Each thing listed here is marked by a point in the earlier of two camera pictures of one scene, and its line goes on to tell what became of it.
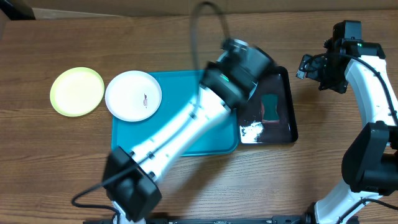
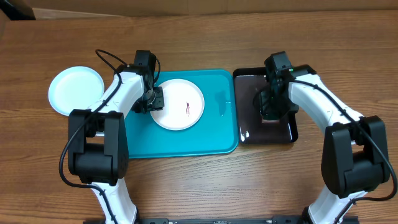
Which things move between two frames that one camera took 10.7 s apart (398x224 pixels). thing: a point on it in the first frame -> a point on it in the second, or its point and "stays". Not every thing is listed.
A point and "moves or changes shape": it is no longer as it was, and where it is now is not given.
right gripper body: (313, 69) -> (270, 106)
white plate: (133, 96) moves or changes shape
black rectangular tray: (252, 129) stays
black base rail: (289, 219) stays
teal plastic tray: (178, 89) stays
